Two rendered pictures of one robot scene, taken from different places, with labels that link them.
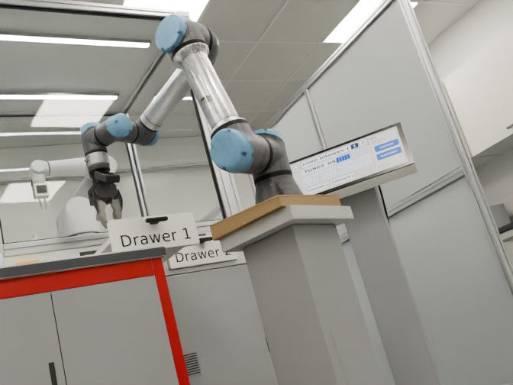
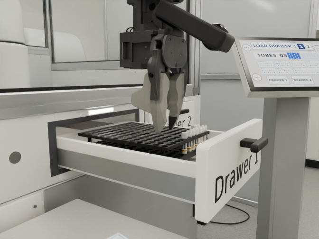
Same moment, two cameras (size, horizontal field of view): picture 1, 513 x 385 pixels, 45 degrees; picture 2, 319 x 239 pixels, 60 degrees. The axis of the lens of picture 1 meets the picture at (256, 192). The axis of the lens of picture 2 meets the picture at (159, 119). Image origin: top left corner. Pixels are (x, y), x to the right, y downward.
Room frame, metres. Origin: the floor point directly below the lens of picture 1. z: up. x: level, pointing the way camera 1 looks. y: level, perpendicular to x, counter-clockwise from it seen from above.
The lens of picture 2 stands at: (1.53, 0.65, 1.02)
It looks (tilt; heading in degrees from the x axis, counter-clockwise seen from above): 9 degrees down; 338
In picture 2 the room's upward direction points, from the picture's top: straight up
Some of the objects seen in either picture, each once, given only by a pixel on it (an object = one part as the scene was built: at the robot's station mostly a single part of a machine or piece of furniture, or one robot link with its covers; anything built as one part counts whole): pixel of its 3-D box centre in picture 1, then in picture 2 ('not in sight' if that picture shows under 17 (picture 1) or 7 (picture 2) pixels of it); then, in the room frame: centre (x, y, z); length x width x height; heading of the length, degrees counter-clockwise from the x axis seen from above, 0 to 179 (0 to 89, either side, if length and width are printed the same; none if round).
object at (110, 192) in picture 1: (101, 186); (155, 32); (1.94, 0.49, 1.09); 0.09 x 0.08 x 0.12; 35
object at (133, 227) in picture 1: (154, 233); (236, 159); (1.91, 0.35, 0.87); 0.29 x 0.02 x 0.11; 124
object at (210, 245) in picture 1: (201, 250); (172, 120); (2.36, 0.26, 0.87); 0.29 x 0.02 x 0.11; 124
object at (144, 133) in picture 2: not in sight; (145, 146); (2.08, 0.46, 0.87); 0.22 x 0.18 x 0.06; 34
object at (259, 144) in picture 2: (155, 221); (252, 143); (1.89, 0.33, 0.91); 0.07 x 0.04 x 0.01; 124
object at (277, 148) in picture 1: (266, 155); not in sight; (1.75, -0.06, 0.97); 0.13 x 0.12 x 0.14; 148
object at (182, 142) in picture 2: not in sight; (187, 139); (2.00, 0.40, 0.90); 0.18 x 0.02 x 0.01; 124
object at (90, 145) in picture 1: (94, 140); not in sight; (1.93, 0.48, 1.24); 0.09 x 0.08 x 0.11; 58
